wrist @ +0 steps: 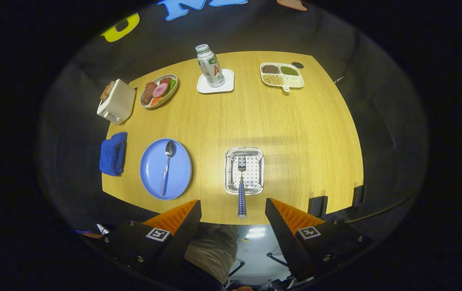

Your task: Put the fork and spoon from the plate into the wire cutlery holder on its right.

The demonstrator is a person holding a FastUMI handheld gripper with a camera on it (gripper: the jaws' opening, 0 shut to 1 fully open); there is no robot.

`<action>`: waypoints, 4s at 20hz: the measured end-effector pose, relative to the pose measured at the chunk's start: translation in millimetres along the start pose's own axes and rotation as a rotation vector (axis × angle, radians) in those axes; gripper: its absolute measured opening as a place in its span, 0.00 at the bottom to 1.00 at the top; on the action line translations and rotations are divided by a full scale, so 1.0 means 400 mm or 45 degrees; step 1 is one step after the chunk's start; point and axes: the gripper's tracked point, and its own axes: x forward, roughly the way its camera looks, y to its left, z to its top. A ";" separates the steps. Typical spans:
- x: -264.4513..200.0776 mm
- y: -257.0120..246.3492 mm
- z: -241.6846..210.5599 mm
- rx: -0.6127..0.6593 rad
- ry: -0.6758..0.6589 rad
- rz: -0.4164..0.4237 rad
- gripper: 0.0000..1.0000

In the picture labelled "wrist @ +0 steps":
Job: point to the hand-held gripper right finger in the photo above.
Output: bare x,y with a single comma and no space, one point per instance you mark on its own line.
285,242

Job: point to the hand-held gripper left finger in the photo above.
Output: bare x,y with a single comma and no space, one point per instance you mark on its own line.
180,242

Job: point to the black chair base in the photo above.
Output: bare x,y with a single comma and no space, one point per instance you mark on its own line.
273,258

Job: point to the black table clamp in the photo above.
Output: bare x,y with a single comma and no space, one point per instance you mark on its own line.
318,206
358,196

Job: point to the blue round plate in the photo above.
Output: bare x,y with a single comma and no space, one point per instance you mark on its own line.
178,173

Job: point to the blue folded towel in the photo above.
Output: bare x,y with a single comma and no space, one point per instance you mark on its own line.
113,153

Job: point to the beige food plate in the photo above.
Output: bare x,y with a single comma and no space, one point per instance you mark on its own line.
150,106

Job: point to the orange vegetable slice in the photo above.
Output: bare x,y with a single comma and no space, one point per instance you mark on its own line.
155,101

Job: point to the white toaster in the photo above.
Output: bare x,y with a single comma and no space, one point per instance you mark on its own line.
117,103

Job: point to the large brown meat piece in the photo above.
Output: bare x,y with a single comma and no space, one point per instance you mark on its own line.
149,92

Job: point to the pink ham slice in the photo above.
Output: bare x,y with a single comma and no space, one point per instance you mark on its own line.
160,89

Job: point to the green lettuce leaf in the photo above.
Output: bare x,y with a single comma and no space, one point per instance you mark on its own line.
171,87

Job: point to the white divided dish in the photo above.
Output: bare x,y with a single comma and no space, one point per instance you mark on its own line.
295,82

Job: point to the small brown meat piece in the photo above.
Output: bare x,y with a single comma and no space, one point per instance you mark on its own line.
165,82

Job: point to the white square coaster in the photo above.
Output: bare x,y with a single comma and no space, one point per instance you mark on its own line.
227,87

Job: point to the pile of yellow beans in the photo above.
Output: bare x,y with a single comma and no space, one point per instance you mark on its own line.
273,79

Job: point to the toast slice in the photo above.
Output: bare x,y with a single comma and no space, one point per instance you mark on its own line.
104,93
109,87

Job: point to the pile of green beans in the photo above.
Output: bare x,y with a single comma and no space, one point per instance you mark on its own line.
289,70

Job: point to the pile of dark beans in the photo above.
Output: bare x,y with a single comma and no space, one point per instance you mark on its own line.
270,69

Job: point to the black table grommet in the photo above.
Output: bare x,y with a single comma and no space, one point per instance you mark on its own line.
297,65

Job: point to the white green-capped bottle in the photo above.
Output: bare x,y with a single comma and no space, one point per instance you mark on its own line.
210,66

